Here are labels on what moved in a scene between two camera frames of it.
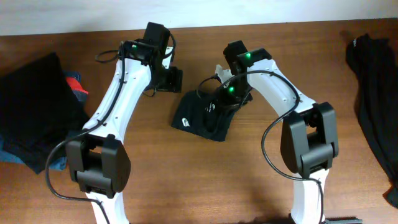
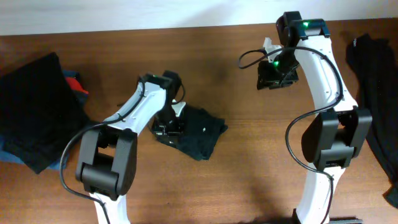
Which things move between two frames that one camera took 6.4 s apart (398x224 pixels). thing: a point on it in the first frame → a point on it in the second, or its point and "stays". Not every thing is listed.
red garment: [74, 85] stays
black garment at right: [372, 61] stays
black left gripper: [171, 79] → [166, 129]
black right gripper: [232, 101] → [274, 81]
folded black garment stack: [38, 109] stays
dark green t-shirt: [203, 115] → [200, 131]
